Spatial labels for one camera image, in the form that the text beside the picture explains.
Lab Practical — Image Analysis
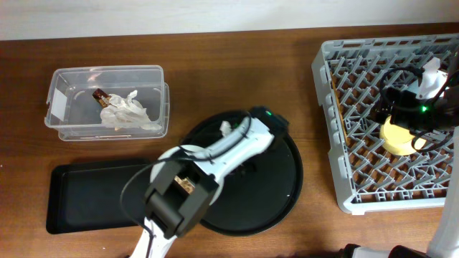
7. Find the gold snack wrapper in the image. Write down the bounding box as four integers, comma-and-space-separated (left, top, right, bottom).
92, 88, 110, 108

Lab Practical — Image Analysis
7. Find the black rectangular tray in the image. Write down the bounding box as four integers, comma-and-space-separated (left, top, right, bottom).
46, 158, 150, 234

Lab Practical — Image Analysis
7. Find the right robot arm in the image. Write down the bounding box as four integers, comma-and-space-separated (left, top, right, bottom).
339, 127, 458, 258

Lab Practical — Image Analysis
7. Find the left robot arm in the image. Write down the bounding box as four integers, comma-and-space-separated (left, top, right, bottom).
132, 106, 289, 257

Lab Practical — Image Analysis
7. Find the yellow bowl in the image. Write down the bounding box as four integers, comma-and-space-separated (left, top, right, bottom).
379, 116, 426, 156

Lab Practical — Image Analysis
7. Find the white napkin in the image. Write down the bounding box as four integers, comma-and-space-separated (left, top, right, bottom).
100, 90, 163, 130

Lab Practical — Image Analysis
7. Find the wooden chopstick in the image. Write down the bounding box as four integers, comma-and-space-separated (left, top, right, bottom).
331, 75, 349, 146

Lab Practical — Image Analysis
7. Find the grey plate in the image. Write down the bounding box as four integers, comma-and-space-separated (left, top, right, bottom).
150, 145, 224, 206

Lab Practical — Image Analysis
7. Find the round black serving tray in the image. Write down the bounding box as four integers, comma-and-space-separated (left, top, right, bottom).
179, 110, 304, 237

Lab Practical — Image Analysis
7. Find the food scraps and rice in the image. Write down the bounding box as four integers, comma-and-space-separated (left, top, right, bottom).
174, 176, 195, 195

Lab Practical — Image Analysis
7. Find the clear plastic bin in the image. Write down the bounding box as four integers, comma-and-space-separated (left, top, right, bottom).
44, 65, 170, 141

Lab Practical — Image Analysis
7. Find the grey dishwasher rack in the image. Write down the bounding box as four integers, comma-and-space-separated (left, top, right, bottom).
311, 34, 458, 215

